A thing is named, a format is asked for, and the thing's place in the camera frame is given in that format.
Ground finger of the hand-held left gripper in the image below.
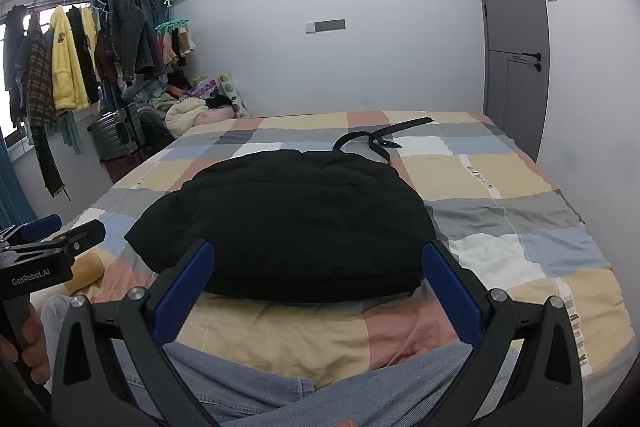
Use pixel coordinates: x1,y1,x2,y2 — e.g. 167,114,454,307
0,214,63,249
50,220,107,259

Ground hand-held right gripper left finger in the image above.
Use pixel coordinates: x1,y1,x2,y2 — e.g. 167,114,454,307
50,239,221,427

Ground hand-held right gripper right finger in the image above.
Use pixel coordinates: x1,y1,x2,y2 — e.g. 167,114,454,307
421,239,585,427

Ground black coat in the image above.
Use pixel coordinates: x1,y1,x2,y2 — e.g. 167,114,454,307
123,149,438,305

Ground pile of mixed clothes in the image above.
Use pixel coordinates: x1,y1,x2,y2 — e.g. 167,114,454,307
120,74,237,138

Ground person's left hand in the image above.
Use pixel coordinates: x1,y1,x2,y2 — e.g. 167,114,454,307
0,302,52,385

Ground yellow cushion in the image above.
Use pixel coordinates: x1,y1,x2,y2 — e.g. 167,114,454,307
64,253,105,296

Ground blue curtain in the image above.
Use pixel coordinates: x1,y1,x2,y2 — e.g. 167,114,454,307
0,132,32,230

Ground bed with checkered sheet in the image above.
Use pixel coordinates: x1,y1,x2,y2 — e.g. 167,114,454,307
30,109,632,427

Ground teal cloth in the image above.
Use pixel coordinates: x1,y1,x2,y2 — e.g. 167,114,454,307
56,111,84,156

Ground grey hard suitcase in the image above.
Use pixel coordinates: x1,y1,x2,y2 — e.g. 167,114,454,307
87,107,147,164

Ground person's blue jeans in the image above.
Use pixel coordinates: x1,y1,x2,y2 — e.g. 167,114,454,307
40,294,526,427

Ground black suitcase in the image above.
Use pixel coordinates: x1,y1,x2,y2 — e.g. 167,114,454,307
132,104,177,154

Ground cream fleece garment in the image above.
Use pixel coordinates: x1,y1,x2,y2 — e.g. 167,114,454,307
164,99,209,138

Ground yellow fleece jacket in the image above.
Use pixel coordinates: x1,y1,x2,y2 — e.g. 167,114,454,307
50,5,92,114

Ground dark hanging jacket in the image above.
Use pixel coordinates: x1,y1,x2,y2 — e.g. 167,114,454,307
2,4,29,128

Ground black belt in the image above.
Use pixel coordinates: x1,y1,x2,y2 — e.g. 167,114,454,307
332,117,435,164

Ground pink garment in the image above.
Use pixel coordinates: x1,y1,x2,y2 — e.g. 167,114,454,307
194,106,237,126

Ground dark red garment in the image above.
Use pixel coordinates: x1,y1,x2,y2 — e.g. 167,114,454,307
95,32,119,84

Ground purple printed package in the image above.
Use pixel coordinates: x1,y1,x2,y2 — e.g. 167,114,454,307
191,76,222,101

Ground white pillow with green print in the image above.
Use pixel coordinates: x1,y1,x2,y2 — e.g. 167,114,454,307
219,73,252,118

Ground green clip hanger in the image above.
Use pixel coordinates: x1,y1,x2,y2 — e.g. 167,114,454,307
155,19,192,34

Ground grey door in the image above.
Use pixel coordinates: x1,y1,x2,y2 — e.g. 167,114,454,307
470,0,552,164

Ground black door handle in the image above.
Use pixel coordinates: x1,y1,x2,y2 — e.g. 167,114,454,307
520,50,544,73

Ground grey wall panel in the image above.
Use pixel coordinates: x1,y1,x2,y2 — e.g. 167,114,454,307
305,19,347,34

